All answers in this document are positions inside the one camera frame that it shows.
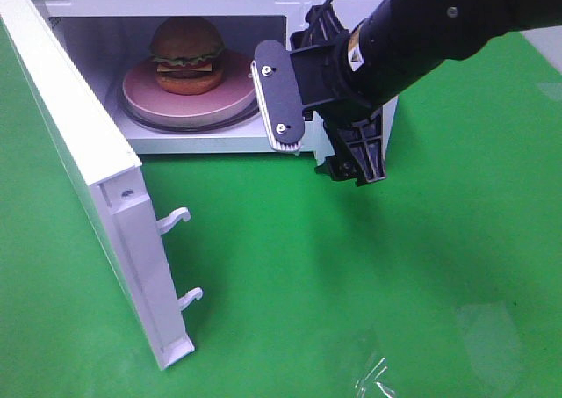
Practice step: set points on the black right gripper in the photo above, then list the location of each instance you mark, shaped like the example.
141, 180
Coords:
351, 122

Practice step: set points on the pink round plate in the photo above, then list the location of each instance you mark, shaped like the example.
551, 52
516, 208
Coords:
237, 79

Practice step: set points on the burger with lettuce and cheese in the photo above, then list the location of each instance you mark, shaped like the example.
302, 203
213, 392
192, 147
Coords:
187, 52

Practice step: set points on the white microwave door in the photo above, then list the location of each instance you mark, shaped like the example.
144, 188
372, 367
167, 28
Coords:
106, 174

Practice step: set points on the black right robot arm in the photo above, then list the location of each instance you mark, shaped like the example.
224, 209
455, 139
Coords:
403, 40

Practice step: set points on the glass microwave turntable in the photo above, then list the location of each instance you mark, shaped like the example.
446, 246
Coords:
170, 113

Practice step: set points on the clear tape piece on table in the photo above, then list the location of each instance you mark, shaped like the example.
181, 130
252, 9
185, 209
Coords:
372, 384

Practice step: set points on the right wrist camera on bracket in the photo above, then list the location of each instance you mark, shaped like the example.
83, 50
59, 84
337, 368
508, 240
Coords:
277, 95

